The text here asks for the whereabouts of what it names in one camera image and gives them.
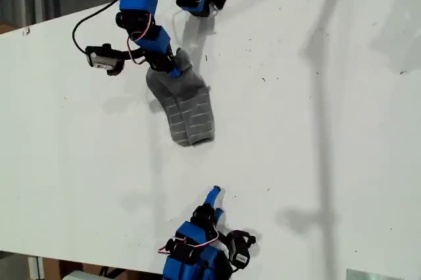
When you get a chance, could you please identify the black camera stalk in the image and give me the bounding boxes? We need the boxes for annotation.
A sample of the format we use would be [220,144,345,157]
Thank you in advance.
[120,48,149,64]

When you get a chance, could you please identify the black camera cable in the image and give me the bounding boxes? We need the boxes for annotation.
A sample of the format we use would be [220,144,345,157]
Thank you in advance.
[72,0,124,54]

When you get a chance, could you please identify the grey striped towel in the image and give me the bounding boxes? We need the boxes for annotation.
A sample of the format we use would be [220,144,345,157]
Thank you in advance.
[145,47,216,147]

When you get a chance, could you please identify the white table leg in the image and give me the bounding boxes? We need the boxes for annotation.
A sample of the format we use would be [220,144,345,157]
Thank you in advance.
[27,254,45,280]

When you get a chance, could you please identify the white box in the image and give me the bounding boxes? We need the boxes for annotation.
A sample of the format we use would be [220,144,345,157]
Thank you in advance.
[61,269,103,280]

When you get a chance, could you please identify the small camera box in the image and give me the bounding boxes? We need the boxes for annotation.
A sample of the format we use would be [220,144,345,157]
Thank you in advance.
[226,229,257,269]
[84,43,126,78]

